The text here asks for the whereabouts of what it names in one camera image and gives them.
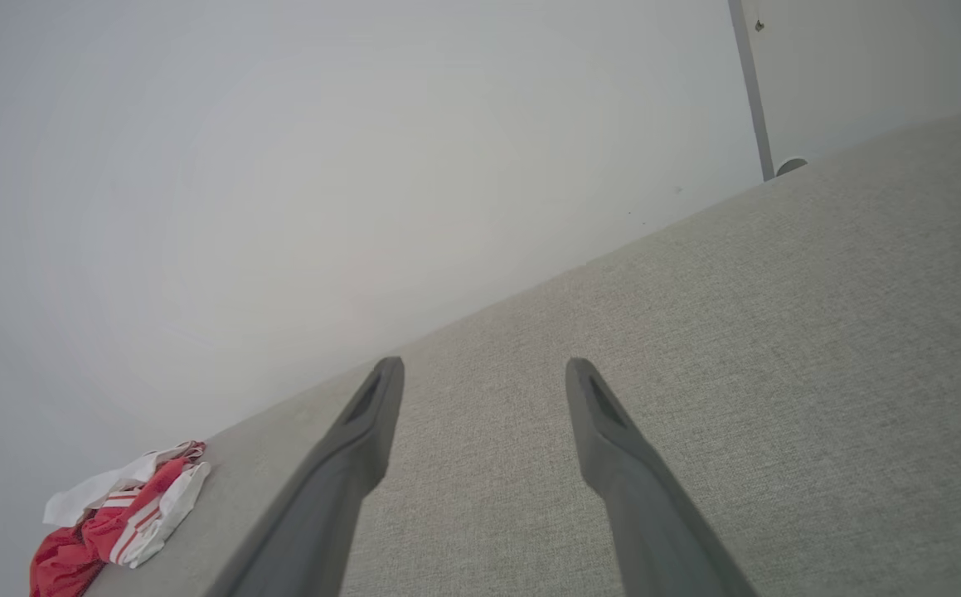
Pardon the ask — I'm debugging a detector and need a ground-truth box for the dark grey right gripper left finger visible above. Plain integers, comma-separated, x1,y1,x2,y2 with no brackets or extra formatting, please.
227,357,405,597

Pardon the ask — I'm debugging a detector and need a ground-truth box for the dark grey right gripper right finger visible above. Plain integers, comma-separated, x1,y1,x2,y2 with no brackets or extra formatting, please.
565,357,760,597

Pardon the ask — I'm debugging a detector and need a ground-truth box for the red and white basketball jersey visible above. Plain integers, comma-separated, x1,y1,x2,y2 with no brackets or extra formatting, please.
30,440,212,597

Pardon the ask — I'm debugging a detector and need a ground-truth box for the dark grey door frame strip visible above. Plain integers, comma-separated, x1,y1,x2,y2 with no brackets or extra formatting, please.
727,0,776,182

